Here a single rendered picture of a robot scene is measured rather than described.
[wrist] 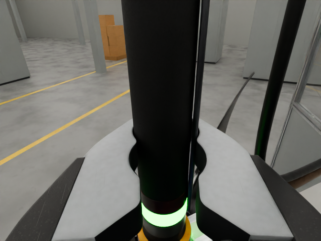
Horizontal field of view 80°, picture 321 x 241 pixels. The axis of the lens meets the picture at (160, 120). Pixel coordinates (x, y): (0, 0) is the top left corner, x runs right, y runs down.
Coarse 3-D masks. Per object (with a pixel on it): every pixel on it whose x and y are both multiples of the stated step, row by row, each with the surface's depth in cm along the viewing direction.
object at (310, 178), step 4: (320, 168) 25; (312, 172) 24; (316, 172) 24; (320, 172) 25; (304, 176) 24; (308, 176) 24; (312, 176) 24; (316, 176) 24; (296, 180) 23; (300, 180) 23; (304, 180) 23; (308, 180) 24; (292, 184) 23; (296, 184) 23; (300, 184) 23; (304, 184) 24; (296, 188) 23
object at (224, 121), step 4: (248, 80) 36; (244, 84) 37; (240, 92) 37; (236, 96) 36; (236, 100) 41; (232, 104) 36; (228, 108) 37; (232, 108) 41; (228, 112) 37; (224, 116) 36; (228, 116) 42; (224, 120) 38; (228, 120) 48; (220, 124) 36; (224, 124) 41; (216, 128) 36; (220, 128) 38; (224, 128) 44; (224, 132) 47; (196, 168) 36; (196, 172) 36
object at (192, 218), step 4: (192, 216) 19; (192, 220) 19; (192, 236) 18; (200, 236) 17; (204, 236) 17; (192, 240) 17; (196, 240) 17; (200, 240) 17; (204, 240) 17; (208, 240) 17; (212, 240) 17
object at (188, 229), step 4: (188, 220) 16; (188, 224) 16; (188, 228) 15; (140, 232) 15; (188, 232) 15; (140, 236) 15; (144, 236) 15; (184, 236) 15; (188, 236) 15; (140, 240) 15; (144, 240) 14; (180, 240) 14; (184, 240) 14; (188, 240) 15
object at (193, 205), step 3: (198, 174) 35; (198, 177) 35; (195, 180) 35; (195, 183) 35; (195, 186) 35; (195, 189) 35; (195, 192) 35; (192, 195) 34; (195, 195) 36; (192, 198) 35; (195, 198) 36; (192, 201) 35; (195, 201) 37; (192, 204) 35; (192, 207) 36; (195, 207) 37; (192, 210) 36; (195, 210) 38; (192, 213) 37
